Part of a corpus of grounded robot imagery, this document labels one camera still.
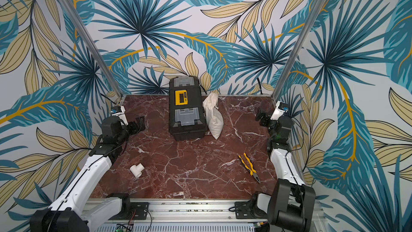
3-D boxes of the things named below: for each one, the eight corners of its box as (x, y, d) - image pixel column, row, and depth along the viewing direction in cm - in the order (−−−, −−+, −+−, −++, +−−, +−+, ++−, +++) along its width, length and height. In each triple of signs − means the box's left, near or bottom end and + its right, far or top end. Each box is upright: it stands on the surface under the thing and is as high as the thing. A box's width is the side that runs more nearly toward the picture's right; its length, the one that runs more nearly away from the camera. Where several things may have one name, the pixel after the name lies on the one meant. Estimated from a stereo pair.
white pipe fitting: (129, 177, 85) (127, 175, 82) (133, 165, 89) (131, 162, 86) (142, 177, 85) (140, 175, 82) (145, 165, 89) (143, 163, 87)
